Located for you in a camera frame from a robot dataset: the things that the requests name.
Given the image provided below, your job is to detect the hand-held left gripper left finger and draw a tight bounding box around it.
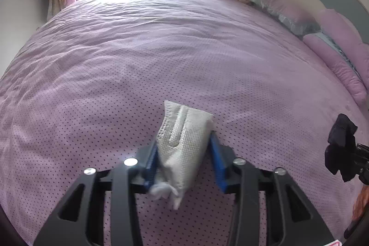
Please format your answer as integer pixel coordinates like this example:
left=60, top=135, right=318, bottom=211
left=33, top=142, right=160, bottom=246

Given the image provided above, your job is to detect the black cloth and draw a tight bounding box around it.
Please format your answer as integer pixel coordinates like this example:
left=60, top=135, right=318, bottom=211
left=324, top=113, right=359, bottom=182

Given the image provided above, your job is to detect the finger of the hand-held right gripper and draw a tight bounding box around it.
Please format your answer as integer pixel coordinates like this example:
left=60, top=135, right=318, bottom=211
left=350, top=143, right=369, bottom=186

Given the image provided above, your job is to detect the person's right hand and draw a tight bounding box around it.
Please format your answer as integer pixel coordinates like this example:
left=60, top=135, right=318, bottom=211
left=352, top=185, right=369, bottom=223

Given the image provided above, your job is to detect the white paper tissue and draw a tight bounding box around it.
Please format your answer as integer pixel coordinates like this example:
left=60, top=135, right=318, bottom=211
left=148, top=100, right=215, bottom=211

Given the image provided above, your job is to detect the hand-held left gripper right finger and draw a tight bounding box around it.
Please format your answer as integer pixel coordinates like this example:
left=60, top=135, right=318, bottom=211
left=209, top=131, right=337, bottom=246

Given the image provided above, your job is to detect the pink patterned cloth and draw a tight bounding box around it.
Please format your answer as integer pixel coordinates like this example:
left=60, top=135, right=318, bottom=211
left=47, top=0, right=86, bottom=21

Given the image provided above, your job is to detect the purple pillow stack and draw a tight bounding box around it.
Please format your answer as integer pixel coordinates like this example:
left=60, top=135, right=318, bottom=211
left=303, top=8, right=369, bottom=106

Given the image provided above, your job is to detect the purple pillow with teal trim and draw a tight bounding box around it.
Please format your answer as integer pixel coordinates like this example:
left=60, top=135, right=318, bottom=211
left=236, top=0, right=321, bottom=36

